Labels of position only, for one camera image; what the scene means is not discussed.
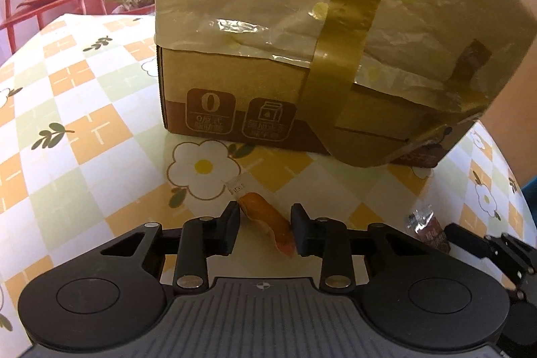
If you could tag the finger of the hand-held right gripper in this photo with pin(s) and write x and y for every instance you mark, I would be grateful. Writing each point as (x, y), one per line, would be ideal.
(465, 240)

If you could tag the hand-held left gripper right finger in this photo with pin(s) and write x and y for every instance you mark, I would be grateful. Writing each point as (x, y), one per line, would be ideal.
(300, 232)

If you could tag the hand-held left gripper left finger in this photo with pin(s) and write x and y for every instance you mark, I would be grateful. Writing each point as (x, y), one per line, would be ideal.
(230, 228)

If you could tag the small brown snack packet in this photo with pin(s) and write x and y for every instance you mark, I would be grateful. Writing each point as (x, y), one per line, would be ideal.
(434, 234)

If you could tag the clear sausage snack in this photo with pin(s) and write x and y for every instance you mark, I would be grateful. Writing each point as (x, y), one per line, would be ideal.
(264, 211)

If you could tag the cardboard box with plastic liner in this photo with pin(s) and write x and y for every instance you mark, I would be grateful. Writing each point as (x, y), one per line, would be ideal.
(293, 5)

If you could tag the checkered floral tablecloth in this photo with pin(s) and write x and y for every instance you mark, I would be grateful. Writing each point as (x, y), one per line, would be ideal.
(84, 110)

